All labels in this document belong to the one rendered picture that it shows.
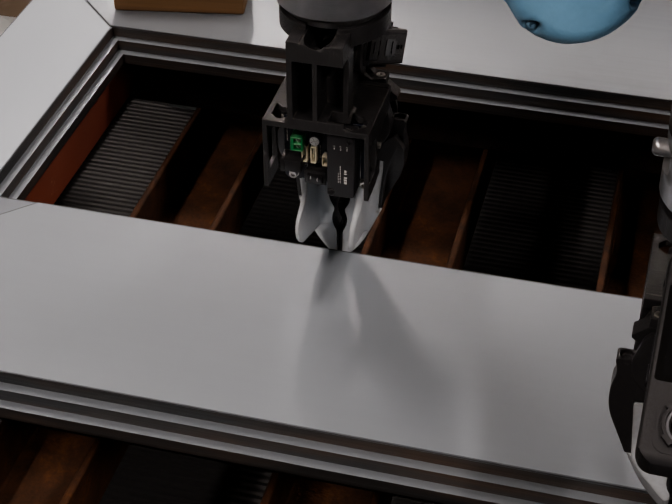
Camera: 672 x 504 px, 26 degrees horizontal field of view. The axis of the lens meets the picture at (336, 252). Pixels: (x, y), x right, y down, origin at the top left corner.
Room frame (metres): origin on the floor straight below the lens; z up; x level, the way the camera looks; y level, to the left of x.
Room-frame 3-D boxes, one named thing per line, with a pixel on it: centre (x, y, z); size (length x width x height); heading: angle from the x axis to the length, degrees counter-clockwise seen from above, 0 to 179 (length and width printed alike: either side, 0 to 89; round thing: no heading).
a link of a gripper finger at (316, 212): (0.82, 0.02, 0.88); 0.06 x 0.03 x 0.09; 165
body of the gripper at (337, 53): (0.81, 0.00, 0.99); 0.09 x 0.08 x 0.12; 165
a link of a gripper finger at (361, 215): (0.81, -0.01, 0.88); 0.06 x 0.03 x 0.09; 165
